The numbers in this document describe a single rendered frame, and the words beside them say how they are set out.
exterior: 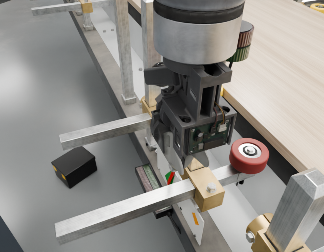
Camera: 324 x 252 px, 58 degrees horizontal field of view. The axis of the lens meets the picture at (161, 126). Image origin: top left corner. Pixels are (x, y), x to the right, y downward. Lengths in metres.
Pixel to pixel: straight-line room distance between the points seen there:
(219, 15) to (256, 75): 0.65
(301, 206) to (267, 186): 0.45
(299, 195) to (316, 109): 0.50
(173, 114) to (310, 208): 0.18
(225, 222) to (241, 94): 0.36
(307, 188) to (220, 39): 0.18
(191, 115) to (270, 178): 0.49
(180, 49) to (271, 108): 0.53
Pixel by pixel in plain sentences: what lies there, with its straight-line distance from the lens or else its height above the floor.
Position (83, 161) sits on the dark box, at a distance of 1.72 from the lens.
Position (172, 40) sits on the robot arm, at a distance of 0.29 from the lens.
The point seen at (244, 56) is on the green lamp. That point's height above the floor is 1.13.
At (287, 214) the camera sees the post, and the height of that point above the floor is 1.04.
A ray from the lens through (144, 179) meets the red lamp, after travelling 0.83.
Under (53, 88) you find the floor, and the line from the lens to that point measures 2.61.
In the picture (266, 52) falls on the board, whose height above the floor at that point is 0.90.
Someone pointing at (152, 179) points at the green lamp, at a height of 0.70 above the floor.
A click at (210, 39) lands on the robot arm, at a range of 0.28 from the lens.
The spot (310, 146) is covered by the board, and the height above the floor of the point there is 0.90.
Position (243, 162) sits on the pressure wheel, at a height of 0.90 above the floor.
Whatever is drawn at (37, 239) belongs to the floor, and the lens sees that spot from 1.65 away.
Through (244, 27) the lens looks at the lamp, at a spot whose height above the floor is 1.17.
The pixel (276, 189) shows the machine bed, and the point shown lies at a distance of 0.79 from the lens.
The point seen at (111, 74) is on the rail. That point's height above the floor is 0.70.
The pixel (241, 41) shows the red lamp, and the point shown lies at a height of 1.16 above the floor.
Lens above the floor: 1.35
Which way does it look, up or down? 41 degrees down
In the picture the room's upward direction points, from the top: straight up
